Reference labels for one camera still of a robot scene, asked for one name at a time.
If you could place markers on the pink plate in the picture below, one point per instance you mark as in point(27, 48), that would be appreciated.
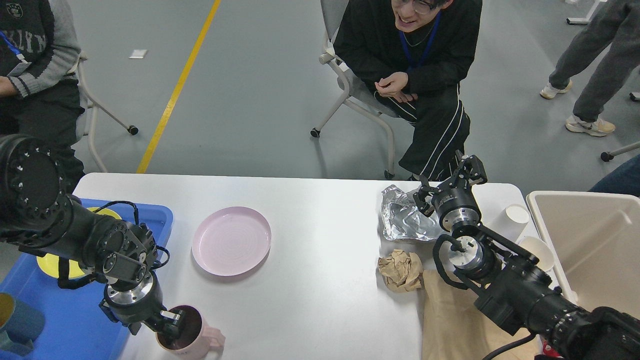
point(232, 241)

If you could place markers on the teal cup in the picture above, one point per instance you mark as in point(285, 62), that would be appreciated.
point(20, 325)

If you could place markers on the person in black tracksuit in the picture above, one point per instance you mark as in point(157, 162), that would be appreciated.
point(412, 56)

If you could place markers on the yellow plate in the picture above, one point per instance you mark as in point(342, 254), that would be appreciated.
point(49, 263)

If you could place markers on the white paper scrap on floor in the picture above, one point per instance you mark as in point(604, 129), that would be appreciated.
point(138, 53)

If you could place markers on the blue plastic tray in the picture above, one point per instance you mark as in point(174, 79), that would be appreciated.
point(75, 326)

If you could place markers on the crumpled brown paper ball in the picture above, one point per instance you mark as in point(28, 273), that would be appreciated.
point(401, 271)

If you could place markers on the pink mug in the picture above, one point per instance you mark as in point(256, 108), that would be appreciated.
point(196, 337)

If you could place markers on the beige plastic bin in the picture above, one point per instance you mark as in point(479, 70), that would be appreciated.
point(596, 239)

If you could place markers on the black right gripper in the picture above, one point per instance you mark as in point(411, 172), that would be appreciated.
point(453, 201)

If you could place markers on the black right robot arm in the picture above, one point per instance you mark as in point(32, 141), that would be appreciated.
point(512, 291)

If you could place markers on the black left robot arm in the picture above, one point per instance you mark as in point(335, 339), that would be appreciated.
point(39, 217)

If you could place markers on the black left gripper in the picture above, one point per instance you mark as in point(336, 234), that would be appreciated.
point(143, 305)

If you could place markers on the crumpled aluminium foil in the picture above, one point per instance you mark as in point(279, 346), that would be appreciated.
point(402, 220)

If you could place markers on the white paper cup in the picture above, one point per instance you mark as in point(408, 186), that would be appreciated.
point(511, 222)
point(541, 250)

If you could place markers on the brown paper bag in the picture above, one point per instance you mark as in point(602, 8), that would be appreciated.
point(453, 329)

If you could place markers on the white office chair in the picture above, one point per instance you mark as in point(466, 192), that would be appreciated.
point(355, 94)

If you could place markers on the person in grey sweater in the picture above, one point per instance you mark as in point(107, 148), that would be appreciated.
point(40, 96)

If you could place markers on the left white chair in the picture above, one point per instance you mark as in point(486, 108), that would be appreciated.
point(87, 121)

